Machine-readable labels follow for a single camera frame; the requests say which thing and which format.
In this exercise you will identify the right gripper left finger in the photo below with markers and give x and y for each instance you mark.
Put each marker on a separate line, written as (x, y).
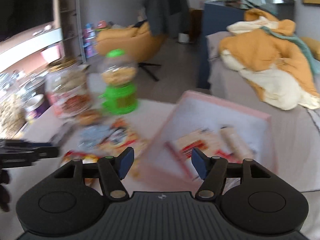
(112, 170)

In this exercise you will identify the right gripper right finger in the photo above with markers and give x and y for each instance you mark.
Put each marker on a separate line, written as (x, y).
(213, 173)

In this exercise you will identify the round rice cracker packet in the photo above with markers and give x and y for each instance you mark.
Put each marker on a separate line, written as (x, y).
(205, 140)

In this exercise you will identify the long rice cracker packet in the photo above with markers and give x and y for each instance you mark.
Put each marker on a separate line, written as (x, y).
(236, 144)

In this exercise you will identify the yellow snack packet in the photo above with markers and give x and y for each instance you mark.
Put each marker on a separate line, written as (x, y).
(121, 136)

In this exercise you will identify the glass jar of nuts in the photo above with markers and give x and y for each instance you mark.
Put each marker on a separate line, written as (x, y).
(12, 116)

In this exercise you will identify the blue white snack packet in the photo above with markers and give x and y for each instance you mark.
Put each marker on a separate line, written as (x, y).
(91, 136)

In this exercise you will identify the pink cardboard box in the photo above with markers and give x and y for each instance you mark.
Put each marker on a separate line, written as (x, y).
(196, 121)

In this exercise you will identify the purple paper cup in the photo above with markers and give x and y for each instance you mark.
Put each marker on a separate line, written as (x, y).
(35, 107)

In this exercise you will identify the small wrapped pastry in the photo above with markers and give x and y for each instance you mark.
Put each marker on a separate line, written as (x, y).
(89, 117)

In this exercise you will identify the large peanut jar red label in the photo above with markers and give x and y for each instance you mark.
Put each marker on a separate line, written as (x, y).
(66, 88)

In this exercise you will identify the green gumball candy dispenser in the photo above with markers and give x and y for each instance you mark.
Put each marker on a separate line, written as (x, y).
(118, 71)

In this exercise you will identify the orange cream blanket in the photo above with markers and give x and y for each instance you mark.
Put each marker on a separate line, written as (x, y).
(276, 63)

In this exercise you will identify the yellow armchair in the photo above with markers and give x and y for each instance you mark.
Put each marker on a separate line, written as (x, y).
(137, 42)

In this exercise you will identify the dark hanging jacket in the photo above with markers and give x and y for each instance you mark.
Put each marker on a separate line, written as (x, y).
(167, 17)

